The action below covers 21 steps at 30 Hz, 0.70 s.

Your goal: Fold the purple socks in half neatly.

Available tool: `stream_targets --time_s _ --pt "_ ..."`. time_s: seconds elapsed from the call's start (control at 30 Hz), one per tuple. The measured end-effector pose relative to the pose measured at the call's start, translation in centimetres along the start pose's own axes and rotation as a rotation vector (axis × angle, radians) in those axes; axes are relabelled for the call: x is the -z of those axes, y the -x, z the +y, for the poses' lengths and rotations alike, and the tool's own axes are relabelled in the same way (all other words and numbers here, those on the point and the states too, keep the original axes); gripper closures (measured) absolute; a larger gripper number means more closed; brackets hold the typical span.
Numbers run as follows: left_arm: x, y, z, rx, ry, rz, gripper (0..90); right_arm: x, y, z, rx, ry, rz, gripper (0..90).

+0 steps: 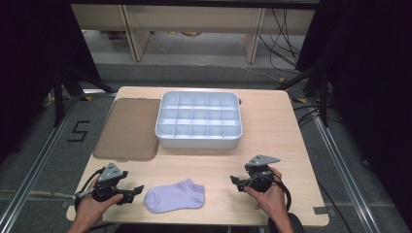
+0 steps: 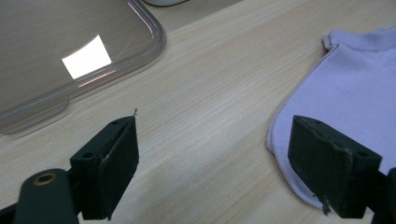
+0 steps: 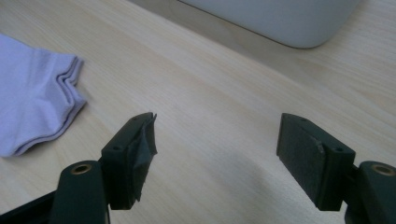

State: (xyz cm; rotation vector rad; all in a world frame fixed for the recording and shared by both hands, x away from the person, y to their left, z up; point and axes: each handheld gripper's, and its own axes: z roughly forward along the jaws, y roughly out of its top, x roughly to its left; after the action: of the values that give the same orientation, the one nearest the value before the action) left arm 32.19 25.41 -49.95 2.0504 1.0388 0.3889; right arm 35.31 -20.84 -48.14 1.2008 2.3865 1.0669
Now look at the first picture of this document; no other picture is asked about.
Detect black cables beside table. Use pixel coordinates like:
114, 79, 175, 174
292, 102, 344, 128

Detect white compartment organizer box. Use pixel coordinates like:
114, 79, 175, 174
154, 90, 244, 150

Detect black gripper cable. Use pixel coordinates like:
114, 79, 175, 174
73, 167, 107, 213
247, 171, 292, 213

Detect person's right hand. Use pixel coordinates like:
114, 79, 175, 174
243, 166, 290, 224

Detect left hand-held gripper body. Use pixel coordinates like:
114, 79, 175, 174
91, 162, 130, 203

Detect aluminium floor rail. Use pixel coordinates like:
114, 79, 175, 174
310, 106, 383, 233
0, 95, 83, 233

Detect brown translucent box lid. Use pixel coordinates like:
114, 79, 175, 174
92, 97, 162, 162

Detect black curtain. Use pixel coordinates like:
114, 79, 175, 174
295, 0, 412, 224
0, 0, 103, 163

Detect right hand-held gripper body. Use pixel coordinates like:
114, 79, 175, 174
243, 153, 282, 194

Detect bundle of black floor cables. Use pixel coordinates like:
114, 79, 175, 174
257, 8, 304, 72

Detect person's left hand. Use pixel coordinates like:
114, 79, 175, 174
75, 177, 124, 232

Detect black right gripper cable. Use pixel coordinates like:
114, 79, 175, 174
247, 171, 292, 213

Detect lilac ankle sock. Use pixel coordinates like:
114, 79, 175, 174
143, 178, 206, 215

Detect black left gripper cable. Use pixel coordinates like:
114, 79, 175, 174
73, 167, 107, 213

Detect black metal stand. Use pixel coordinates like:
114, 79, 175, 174
51, 62, 118, 128
274, 62, 331, 128

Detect light wooden desk frame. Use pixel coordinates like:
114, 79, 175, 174
70, 3, 317, 64

